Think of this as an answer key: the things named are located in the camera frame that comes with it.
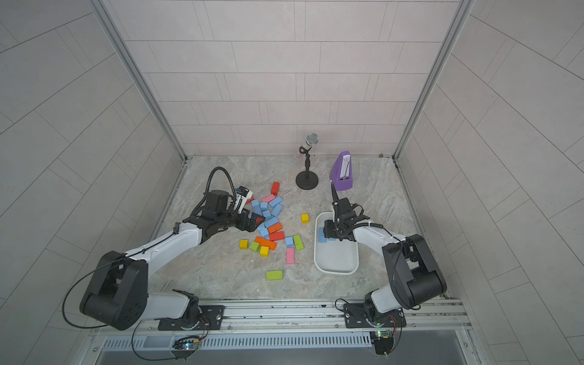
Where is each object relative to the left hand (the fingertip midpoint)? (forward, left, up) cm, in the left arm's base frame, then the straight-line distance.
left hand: (260, 213), depth 86 cm
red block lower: (-5, -6, -8) cm, 12 cm away
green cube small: (-10, +2, -7) cm, 13 cm away
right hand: (-2, -27, -8) cm, 29 cm away
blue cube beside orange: (-5, -1, -7) cm, 9 cm away
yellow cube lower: (-12, -2, -7) cm, 14 cm away
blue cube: (-8, -11, -7) cm, 16 cm away
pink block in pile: (+12, -1, -7) cm, 14 cm away
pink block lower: (-13, -12, -8) cm, 20 cm away
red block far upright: (+18, -4, -8) cm, 20 cm away
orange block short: (-2, -5, -7) cm, 9 cm away
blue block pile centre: (+6, -5, -8) cm, 11 cm away
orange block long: (-8, -2, -8) cm, 12 cm away
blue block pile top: (+10, -4, -7) cm, 13 cm away
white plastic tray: (-14, -29, -8) cm, 33 cm away
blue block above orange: (0, -4, -6) cm, 7 cm away
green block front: (-20, -7, -8) cm, 23 cm away
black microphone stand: (+22, -18, -7) cm, 30 cm away
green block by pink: (-8, -15, -8) cm, 19 cm away
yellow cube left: (-10, +6, -7) cm, 13 cm away
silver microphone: (+20, -19, +20) cm, 34 cm away
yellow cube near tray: (+2, -18, -7) cm, 19 cm away
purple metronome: (+20, -33, +2) cm, 39 cm away
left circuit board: (-40, +17, -7) cm, 44 cm away
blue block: (-8, -24, -4) cm, 25 cm away
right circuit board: (-39, -41, -8) cm, 57 cm away
